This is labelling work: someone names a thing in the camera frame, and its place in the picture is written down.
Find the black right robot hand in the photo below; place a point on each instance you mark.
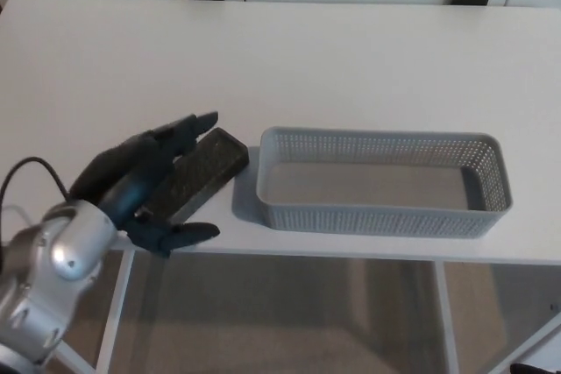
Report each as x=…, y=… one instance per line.
x=526, y=369

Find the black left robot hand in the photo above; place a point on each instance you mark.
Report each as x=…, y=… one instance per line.
x=122, y=172

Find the dark grey felt eraser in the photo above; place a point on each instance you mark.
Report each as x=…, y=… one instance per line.
x=197, y=168

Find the grey perforated plastic basket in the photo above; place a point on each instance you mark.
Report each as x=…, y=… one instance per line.
x=372, y=216

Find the white desk with metal frame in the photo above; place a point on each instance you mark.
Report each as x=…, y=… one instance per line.
x=307, y=63

